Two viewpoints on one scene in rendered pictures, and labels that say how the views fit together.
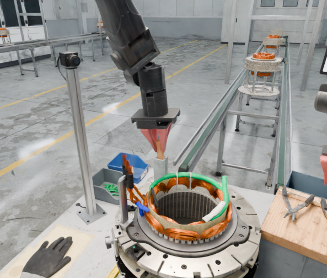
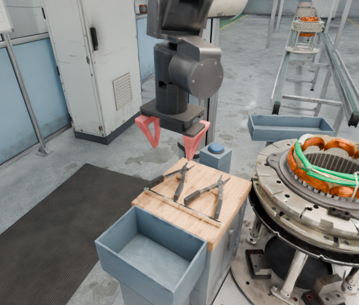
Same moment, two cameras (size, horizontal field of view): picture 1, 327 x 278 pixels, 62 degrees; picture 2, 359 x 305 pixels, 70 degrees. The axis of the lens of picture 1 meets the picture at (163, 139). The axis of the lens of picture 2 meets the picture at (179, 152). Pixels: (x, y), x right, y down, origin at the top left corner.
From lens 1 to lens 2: 1.00 m
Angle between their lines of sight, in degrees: 121
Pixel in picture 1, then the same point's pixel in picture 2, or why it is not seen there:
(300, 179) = (158, 287)
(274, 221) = (235, 189)
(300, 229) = (212, 181)
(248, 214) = (266, 177)
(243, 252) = (270, 149)
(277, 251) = not seen: hidden behind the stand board
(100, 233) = not seen: outside the picture
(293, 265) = not seen: hidden behind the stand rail
